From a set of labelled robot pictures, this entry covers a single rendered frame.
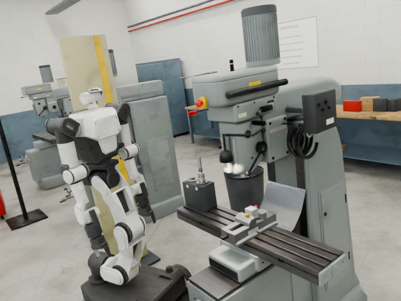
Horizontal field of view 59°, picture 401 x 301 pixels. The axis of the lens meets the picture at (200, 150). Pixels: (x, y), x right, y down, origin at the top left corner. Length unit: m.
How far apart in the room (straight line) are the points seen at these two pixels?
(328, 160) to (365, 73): 3.99
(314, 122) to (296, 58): 5.08
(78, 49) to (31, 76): 7.39
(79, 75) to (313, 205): 2.23
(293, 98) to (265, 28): 0.44
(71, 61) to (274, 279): 2.39
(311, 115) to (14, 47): 9.45
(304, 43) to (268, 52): 4.80
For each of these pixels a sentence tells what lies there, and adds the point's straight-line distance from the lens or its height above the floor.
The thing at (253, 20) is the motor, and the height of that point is 2.14.
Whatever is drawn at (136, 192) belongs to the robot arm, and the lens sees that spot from 2.41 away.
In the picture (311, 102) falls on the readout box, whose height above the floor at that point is 1.69.
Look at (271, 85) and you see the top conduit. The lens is 1.97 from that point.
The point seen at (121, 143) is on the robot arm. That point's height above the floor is 1.52.
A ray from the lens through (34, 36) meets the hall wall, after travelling 10.88.
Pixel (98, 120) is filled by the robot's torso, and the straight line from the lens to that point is 2.11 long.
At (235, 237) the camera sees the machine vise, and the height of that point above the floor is 0.99.
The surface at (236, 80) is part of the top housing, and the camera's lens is 1.84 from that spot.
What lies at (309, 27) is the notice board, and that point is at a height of 2.21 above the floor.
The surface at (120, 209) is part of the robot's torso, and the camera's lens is 2.24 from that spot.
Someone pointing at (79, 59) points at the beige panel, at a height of 2.11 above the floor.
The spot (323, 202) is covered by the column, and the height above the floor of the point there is 0.99.
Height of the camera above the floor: 1.99
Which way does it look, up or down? 15 degrees down
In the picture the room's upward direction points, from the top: 8 degrees counter-clockwise
